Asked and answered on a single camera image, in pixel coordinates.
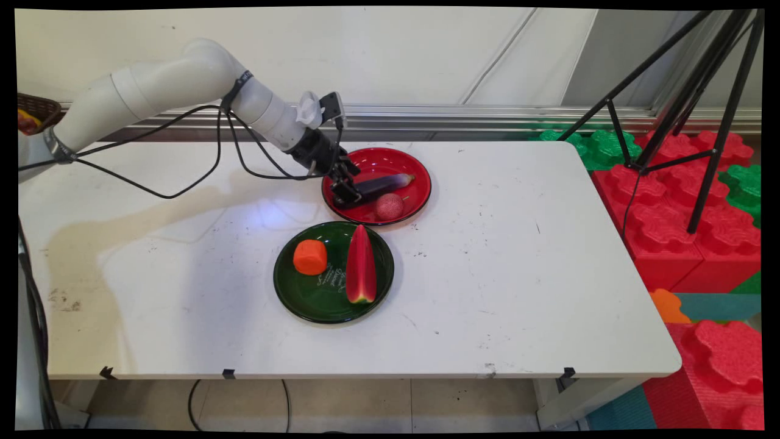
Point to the white table leg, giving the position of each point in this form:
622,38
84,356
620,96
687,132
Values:
585,405

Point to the purple toy eggplant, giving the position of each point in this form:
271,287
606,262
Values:
384,185

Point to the red plate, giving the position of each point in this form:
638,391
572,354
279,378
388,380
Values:
378,160

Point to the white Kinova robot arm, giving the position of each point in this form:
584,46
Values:
183,76

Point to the red toy lychee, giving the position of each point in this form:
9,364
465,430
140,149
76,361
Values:
389,207

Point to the red toy watermelon slice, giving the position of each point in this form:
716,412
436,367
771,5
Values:
361,265

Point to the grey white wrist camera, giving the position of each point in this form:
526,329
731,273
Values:
323,110

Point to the green foam block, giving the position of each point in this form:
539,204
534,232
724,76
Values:
597,149
744,189

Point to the black tripod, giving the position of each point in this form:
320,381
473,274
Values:
707,79

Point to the orange foam block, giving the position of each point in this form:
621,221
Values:
667,306

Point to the silver metal wall rail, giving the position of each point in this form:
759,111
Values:
487,116

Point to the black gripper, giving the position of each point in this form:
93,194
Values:
314,149

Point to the orange toy carrot chunk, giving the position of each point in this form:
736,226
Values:
310,256

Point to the large red foam block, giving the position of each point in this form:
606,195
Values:
652,225
725,250
719,366
688,146

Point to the brown wicker basket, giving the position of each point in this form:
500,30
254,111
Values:
42,107

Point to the teal foam floor mat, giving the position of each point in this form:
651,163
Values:
719,306

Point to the dark green plate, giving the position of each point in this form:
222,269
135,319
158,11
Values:
323,299

